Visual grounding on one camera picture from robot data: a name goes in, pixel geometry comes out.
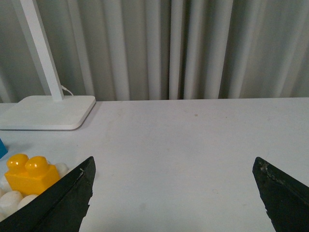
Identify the grey curtain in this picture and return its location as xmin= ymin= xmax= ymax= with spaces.
xmin=0 ymin=0 xmax=309 ymax=103

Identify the blue three-stud block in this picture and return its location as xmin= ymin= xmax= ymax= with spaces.
xmin=0 ymin=139 xmax=8 ymax=159

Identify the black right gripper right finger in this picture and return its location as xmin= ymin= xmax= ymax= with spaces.
xmin=253 ymin=157 xmax=309 ymax=232

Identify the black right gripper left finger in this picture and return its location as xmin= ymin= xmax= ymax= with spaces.
xmin=0 ymin=157 xmax=96 ymax=232

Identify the yellow two-stud block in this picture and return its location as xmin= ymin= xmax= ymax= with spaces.
xmin=4 ymin=154 xmax=60 ymax=195

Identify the white lamp cable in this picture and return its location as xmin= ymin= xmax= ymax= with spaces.
xmin=60 ymin=85 xmax=74 ymax=96

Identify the white studded base plate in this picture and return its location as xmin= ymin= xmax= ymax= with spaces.
xmin=0 ymin=161 xmax=75 ymax=222

